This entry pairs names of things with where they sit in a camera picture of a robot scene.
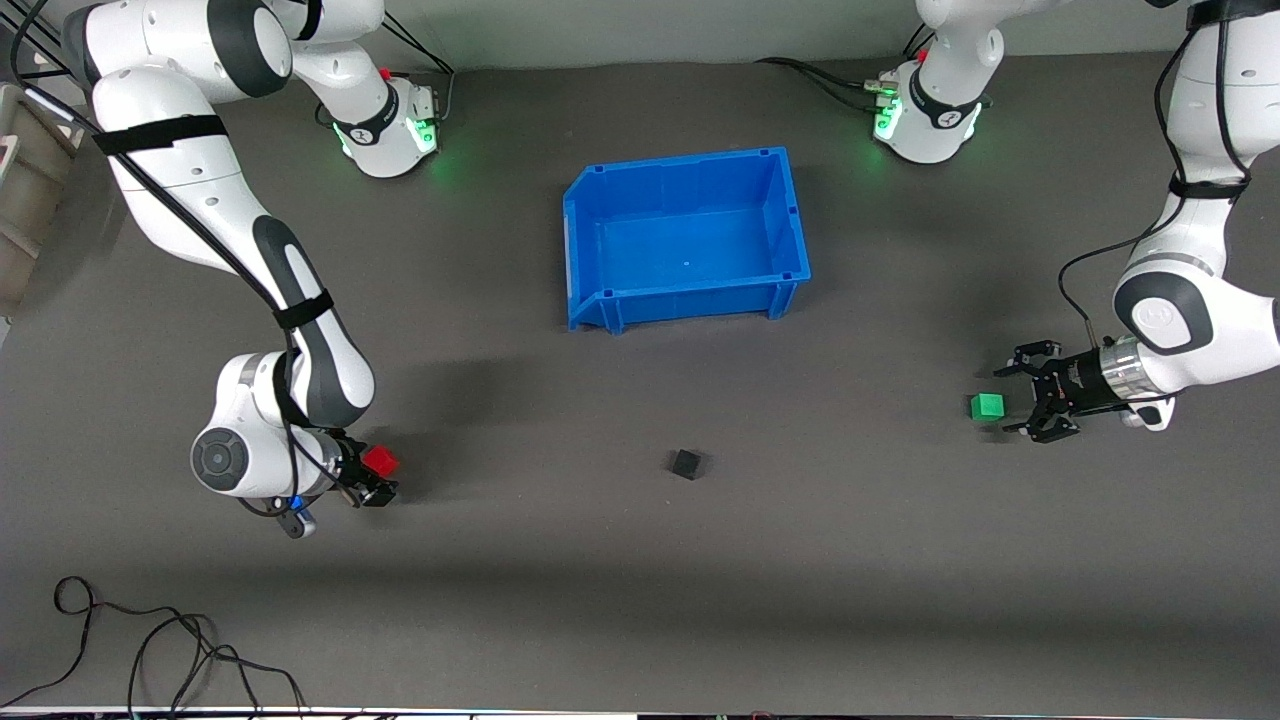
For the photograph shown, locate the blue plastic storage bin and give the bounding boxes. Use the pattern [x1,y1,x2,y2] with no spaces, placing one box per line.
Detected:
[563,147,812,335]

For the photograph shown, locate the beige plastic box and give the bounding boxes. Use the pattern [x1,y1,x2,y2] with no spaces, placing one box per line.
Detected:
[0,84,77,317]

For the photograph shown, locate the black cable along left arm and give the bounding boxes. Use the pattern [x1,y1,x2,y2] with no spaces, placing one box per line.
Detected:
[1058,0,1253,346]

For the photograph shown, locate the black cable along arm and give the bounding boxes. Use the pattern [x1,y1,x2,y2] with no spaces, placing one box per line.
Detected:
[1058,0,1253,346]
[8,0,336,516]

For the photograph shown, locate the loose black cable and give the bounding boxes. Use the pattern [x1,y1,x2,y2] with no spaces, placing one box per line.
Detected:
[0,576,306,717]

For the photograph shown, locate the black cable along right arm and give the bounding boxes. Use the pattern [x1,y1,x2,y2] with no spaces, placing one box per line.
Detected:
[8,0,336,516]

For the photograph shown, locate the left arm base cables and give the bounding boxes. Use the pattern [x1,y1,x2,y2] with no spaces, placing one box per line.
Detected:
[755,20,936,111]

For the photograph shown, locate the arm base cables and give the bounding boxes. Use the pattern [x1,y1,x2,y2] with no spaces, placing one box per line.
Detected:
[380,15,457,126]
[755,20,936,111]

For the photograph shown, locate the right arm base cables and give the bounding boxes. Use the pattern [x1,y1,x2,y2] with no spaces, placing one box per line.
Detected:
[380,15,457,126]

